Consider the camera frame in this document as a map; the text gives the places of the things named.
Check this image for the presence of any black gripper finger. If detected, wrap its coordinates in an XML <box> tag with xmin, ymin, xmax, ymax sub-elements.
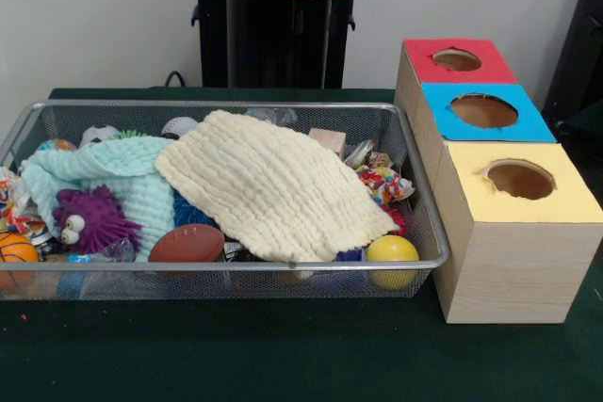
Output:
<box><xmin>291</xmin><ymin>0</ymin><xmax>305</xmax><ymax>37</ymax></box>
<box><xmin>324</xmin><ymin>0</ymin><xmax>338</xmax><ymax>35</ymax></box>

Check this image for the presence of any black and white soccer ball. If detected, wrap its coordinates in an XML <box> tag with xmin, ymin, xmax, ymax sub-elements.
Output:
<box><xmin>78</xmin><ymin>124</ymin><xmax>120</xmax><ymax>149</ymax></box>

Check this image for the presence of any cream waffle cloth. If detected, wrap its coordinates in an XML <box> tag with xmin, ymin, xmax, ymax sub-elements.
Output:
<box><xmin>154</xmin><ymin>108</ymin><xmax>400</xmax><ymax>264</ymax></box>

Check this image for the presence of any brown toy football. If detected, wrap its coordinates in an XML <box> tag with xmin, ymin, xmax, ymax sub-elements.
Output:
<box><xmin>148</xmin><ymin>224</ymin><xmax>226</xmax><ymax>264</ymax></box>

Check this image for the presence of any black furniture piece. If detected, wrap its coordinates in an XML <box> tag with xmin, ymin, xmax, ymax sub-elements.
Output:
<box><xmin>541</xmin><ymin>0</ymin><xmax>603</xmax><ymax>168</ymax></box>

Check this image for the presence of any orange toy basketball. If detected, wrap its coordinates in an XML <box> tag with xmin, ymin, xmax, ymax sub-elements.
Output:
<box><xmin>0</xmin><ymin>232</ymin><xmax>41</xmax><ymax>293</ymax></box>

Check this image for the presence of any yellow ball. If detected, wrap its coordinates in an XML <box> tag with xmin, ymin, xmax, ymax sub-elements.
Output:
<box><xmin>366</xmin><ymin>234</ymin><xmax>420</xmax><ymax>291</ymax></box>

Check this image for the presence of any white toy baseball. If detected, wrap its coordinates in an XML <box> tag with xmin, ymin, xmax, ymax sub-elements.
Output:
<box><xmin>160</xmin><ymin>116</ymin><xmax>199</xmax><ymax>140</ymax></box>

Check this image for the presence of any wooden box with three holes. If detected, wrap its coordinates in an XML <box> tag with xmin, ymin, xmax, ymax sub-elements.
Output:
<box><xmin>394</xmin><ymin>38</ymin><xmax>603</xmax><ymax>326</ymax></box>

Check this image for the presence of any mint green waffle cloth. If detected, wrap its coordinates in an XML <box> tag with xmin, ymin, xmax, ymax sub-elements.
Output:
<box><xmin>19</xmin><ymin>135</ymin><xmax>176</xmax><ymax>262</ymax></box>

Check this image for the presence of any dark green table cloth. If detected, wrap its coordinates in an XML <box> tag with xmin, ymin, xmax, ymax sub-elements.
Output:
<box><xmin>0</xmin><ymin>86</ymin><xmax>603</xmax><ymax>402</ymax></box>

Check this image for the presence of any purple spiky monster toy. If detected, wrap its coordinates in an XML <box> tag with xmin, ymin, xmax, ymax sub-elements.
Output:
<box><xmin>51</xmin><ymin>185</ymin><xmax>143</xmax><ymax>256</ymax></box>

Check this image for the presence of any clear mesh bin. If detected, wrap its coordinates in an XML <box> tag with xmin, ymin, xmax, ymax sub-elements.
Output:
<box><xmin>0</xmin><ymin>99</ymin><xmax>449</xmax><ymax>302</ymax></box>

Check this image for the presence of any clear plastic bottle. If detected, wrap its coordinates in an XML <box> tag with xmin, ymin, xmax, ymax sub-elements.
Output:
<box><xmin>244</xmin><ymin>106</ymin><xmax>299</xmax><ymax>124</ymax></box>

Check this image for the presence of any small wooden block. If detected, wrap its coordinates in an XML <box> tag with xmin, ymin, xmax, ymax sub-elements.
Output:
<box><xmin>308</xmin><ymin>127</ymin><xmax>348</xmax><ymax>156</ymax></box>

